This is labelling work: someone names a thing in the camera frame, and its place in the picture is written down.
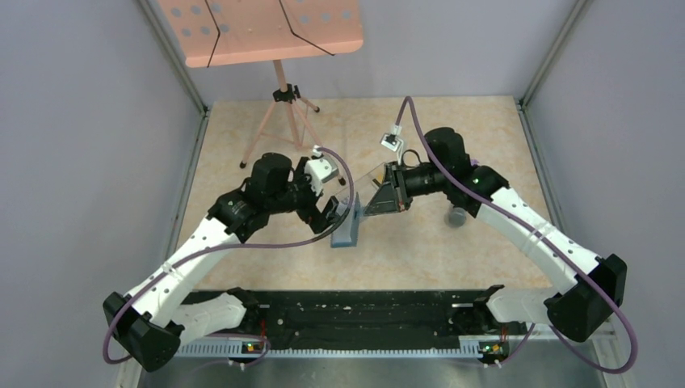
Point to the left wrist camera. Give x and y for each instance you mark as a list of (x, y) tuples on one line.
[(321, 170)]

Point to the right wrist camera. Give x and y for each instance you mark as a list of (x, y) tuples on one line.
[(393, 141)]

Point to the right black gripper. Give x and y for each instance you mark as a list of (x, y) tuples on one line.
[(386, 200)]

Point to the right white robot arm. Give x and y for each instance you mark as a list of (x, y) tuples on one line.
[(573, 304)]

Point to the pink music stand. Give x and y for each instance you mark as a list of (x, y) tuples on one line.
[(224, 32)]

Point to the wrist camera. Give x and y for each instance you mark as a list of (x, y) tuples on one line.
[(393, 141), (321, 170)]

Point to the clear plastic box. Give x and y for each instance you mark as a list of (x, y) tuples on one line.
[(366, 185)]

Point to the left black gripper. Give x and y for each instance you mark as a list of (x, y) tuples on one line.
[(312, 215)]

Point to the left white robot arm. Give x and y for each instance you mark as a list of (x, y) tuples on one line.
[(152, 321)]

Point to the blue card holder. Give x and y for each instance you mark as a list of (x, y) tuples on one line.
[(347, 235)]

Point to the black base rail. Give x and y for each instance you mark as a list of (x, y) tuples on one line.
[(401, 322)]

